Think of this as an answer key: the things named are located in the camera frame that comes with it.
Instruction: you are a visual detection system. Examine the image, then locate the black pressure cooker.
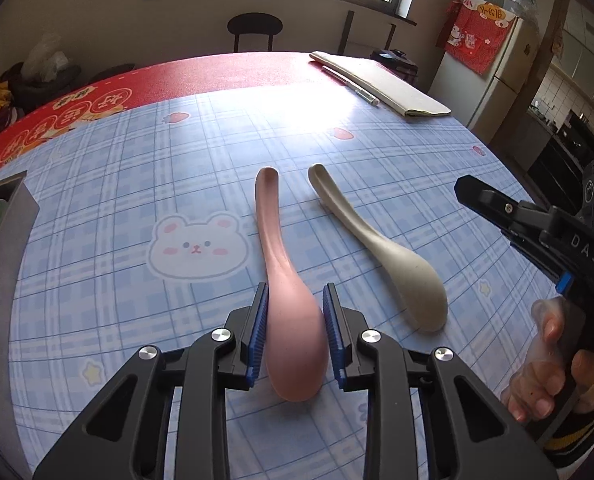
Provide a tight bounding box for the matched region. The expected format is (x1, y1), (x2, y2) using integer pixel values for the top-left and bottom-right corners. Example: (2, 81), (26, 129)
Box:
(369, 48), (420, 87)

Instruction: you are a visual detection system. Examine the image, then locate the person's right forearm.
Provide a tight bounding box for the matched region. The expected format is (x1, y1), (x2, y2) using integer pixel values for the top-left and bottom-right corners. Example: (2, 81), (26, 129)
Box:
(536, 389), (594, 472)

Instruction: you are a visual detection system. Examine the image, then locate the red printed tablecloth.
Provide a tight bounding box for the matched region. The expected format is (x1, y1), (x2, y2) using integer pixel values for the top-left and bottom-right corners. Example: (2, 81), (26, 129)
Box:
(0, 51), (378, 187)

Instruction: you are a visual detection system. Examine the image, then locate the red printed hanging cloth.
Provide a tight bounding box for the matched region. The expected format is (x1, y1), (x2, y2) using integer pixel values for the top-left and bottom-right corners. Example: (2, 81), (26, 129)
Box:
(444, 0), (520, 76)

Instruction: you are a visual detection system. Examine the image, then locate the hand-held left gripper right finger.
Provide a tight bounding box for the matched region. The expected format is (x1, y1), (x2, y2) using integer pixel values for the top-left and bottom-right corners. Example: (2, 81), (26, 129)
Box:
(322, 282), (560, 480)

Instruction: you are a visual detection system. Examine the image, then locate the blue plaid table mat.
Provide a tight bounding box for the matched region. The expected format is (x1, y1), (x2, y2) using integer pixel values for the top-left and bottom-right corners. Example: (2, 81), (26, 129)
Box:
(0, 90), (561, 480)

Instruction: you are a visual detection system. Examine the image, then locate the person's right hand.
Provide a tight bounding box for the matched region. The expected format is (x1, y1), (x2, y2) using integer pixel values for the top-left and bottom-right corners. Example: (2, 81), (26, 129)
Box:
(501, 297), (594, 424)

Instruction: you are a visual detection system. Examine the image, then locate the large white plastic bag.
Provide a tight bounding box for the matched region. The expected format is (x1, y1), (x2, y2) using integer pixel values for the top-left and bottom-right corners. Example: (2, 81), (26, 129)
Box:
(21, 34), (76, 79)

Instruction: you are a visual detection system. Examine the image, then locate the pink plastic spoon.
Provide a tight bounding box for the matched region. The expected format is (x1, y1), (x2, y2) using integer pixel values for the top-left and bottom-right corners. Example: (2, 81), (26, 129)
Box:
(254, 166), (328, 403)

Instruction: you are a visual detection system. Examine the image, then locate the black kitchen stove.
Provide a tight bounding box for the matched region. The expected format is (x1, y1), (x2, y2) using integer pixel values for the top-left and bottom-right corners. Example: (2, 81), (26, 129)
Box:
(529, 109), (594, 212)

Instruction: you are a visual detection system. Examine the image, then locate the white refrigerator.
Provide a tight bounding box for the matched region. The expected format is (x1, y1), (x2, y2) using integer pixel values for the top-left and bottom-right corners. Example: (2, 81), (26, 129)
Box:
(439, 0), (541, 144)

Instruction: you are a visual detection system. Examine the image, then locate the black round stool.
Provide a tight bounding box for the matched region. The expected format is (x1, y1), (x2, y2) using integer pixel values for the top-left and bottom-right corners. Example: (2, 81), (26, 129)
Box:
(226, 12), (284, 54)

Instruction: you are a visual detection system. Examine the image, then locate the white notebook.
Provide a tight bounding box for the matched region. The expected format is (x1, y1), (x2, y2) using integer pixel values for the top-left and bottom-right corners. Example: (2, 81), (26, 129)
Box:
(309, 49), (453, 120)

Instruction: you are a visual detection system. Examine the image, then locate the dark armchair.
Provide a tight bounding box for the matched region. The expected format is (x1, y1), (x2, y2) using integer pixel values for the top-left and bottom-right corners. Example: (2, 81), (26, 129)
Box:
(0, 62), (83, 112)

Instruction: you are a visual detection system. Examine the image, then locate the perforated metal utensil tray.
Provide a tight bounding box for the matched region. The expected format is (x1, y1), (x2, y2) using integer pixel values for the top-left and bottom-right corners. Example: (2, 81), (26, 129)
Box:
(0, 169), (40, 479)

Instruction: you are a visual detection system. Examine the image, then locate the black metal rack frame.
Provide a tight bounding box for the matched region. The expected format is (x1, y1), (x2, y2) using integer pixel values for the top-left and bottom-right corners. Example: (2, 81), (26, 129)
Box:
(339, 9), (398, 51)

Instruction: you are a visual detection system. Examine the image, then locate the grey pen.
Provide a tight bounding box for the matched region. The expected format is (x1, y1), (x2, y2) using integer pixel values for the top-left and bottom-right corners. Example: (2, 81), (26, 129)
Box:
(321, 64), (380, 107)

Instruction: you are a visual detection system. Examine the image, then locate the wooden door frame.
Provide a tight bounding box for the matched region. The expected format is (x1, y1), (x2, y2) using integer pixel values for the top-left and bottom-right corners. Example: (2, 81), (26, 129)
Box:
(526, 0), (578, 107)

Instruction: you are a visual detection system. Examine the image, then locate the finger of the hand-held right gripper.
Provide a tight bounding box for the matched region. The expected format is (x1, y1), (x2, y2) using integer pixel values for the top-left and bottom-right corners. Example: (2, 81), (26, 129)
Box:
(454, 174), (524, 244)

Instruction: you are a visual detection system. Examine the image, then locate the black round bin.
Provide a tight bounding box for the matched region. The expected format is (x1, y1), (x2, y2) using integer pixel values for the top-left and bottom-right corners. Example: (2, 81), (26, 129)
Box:
(84, 62), (138, 84)

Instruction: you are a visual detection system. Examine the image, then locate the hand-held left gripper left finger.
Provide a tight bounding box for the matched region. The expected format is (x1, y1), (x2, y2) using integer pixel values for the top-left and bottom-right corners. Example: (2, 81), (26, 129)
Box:
(32, 282), (270, 480)

